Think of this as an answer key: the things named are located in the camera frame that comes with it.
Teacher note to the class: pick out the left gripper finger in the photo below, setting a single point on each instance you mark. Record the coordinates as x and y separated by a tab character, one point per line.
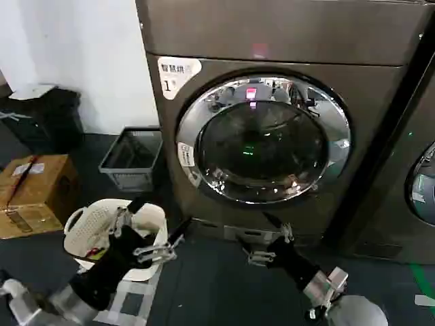
122	217
159	252

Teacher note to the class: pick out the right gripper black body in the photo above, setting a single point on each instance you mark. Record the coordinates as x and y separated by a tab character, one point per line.
294	263

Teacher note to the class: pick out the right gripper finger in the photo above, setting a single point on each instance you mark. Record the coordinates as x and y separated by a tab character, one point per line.
260	258
287	232

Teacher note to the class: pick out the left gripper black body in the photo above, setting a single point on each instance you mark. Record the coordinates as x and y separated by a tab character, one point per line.
112	268

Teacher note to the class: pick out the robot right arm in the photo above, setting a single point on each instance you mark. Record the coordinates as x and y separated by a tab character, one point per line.
353	309

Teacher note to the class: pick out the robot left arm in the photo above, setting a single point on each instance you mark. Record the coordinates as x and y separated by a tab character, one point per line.
23	305

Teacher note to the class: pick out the white perforated laundry basket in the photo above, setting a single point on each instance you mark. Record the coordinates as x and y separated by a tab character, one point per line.
86	227

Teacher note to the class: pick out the checkered floor mat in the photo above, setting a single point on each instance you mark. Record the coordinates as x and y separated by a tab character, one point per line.
132	302

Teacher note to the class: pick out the grey plastic crate basket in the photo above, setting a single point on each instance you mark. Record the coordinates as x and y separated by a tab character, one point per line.
132	159

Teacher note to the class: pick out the brown cardboard box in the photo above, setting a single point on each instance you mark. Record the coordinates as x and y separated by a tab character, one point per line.
44	183

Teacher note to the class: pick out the round glass dryer door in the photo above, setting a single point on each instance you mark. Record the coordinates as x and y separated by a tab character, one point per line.
265	142

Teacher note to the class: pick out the flat taped cardboard box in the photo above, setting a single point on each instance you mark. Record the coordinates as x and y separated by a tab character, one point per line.
27	222

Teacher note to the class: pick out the grey dryer with teal door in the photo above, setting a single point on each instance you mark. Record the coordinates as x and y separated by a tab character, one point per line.
391	190

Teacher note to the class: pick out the black bin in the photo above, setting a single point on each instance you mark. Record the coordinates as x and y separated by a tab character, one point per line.
51	119

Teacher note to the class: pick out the green floor tape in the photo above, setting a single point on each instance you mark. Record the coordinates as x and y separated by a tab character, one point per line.
425	282

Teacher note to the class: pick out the white number sticker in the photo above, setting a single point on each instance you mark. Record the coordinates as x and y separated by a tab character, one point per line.
176	76

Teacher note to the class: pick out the white sheet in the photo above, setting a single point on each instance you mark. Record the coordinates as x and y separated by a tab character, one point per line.
30	91

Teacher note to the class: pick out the grey front-load dryer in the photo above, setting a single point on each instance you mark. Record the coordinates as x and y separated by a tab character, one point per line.
278	40

